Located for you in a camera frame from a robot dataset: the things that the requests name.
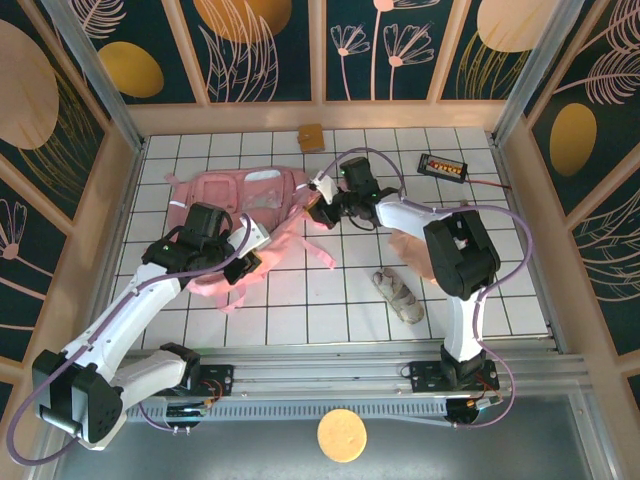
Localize peach fabric pouch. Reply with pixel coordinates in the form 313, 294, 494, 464
388, 227, 441, 286

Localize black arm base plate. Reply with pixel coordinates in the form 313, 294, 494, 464
409, 359, 500, 394
143, 363, 235, 399

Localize aluminium corner post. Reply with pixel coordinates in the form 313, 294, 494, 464
492, 0, 587, 146
39, 0, 147, 152

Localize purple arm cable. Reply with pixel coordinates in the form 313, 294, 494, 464
314, 147, 532, 431
8, 213, 254, 466

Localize floral patterned pencil case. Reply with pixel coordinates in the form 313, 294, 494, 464
372, 267, 426, 326

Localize black electronic board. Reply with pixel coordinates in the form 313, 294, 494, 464
417, 152, 470, 182

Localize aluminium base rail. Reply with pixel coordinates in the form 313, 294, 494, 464
122, 347, 591, 401

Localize black connector box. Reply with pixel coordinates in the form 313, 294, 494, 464
446, 399, 482, 427
164, 403, 207, 435

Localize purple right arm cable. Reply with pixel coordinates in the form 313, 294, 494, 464
314, 147, 532, 431

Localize grey slotted cable duct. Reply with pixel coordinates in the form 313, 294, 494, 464
122, 397, 451, 425

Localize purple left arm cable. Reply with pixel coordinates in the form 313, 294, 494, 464
8, 213, 254, 466

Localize red wire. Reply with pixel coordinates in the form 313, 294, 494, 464
467, 177, 512, 191

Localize brown leather wallet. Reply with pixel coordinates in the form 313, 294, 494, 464
297, 123, 326, 154

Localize pink student backpack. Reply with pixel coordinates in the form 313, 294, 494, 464
164, 168, 337, 315

